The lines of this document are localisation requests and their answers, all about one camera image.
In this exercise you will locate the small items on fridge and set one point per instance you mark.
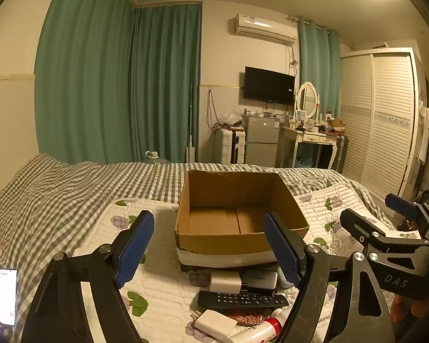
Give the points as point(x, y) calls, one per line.
point(262, 113)

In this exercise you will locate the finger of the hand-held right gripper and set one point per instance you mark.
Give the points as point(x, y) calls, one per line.
point(359, 227)
point(402, 204)

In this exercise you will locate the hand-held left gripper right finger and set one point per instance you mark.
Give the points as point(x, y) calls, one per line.
point(284, 253)

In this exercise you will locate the clear water jug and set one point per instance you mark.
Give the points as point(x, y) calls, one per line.
point(153, 157)

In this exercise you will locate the white rounded charger block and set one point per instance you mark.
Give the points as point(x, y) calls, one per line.
point(223, 280)

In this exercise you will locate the white flat mop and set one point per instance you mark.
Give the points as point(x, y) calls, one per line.
point(190, 150)

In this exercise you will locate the black remote control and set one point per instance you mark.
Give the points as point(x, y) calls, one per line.
point(241, 300)

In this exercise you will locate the wide green curtain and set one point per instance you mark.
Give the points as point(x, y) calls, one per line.
point(82, 78)
point(168, 85)

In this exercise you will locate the lit smartphone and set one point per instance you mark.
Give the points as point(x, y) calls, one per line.
point(7, 296)

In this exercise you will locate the blue basket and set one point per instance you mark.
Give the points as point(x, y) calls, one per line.
point(305, 160)

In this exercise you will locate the white louvred wardrobe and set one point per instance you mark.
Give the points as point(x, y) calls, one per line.
point(379, 121)

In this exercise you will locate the white oval mirror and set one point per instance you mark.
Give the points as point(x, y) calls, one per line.
point(306, 98)

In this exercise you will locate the clear plastic bag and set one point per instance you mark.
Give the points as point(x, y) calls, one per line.
point(232, 119)

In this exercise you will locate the dark suitcase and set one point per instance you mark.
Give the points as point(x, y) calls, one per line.
point(340, 153)

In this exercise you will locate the narrow green curtain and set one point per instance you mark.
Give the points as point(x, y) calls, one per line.
point(320, 64)

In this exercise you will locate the white floral quilt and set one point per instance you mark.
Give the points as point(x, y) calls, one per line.
point(164, 311)

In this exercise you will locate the grey power bank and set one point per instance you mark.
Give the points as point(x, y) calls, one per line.
point(259, 279)

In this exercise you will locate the white dressing table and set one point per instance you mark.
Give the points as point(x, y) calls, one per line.
point(304, 137)

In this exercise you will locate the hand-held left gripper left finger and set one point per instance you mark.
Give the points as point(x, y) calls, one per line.
point(136, 250)

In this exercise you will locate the white ribbed suitcase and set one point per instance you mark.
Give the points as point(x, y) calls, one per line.
point(232, 146)

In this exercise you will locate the brown cardboard box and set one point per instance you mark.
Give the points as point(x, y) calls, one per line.
point(232, 193)

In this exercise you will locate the person's right hand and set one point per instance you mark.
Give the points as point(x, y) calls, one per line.
point(416, 307)

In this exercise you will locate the black wall television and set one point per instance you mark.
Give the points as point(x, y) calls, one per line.
point(268, 85)

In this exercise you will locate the silver small fridge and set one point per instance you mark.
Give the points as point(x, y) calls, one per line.
point(261, 139)

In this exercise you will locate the white plug adapter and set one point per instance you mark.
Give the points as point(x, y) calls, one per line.
point(214, 325)

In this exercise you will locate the dressing table clutter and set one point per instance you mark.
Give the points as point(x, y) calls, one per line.
point(321, 125)

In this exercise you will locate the red patterned case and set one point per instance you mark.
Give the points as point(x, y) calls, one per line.
point(248, 318)

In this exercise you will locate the white tube with red cap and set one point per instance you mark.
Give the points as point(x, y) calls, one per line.
point(257, 334)

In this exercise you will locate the white air conditioner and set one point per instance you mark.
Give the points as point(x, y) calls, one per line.
point(262, 28)

